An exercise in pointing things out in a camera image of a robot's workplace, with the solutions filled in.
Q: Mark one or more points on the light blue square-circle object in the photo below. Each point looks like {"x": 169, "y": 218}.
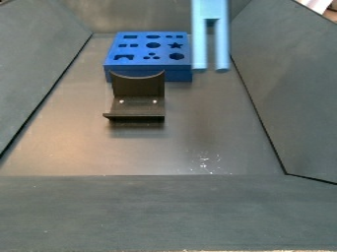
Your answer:
{"x": 210, "y": 25}

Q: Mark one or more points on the black curved fixture stand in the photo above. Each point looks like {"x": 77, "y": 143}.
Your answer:
{"x": 138, "y": 97}

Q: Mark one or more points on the blue foam shape-sorter block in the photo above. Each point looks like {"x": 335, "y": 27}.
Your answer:
{"x": 142, "y": 53}

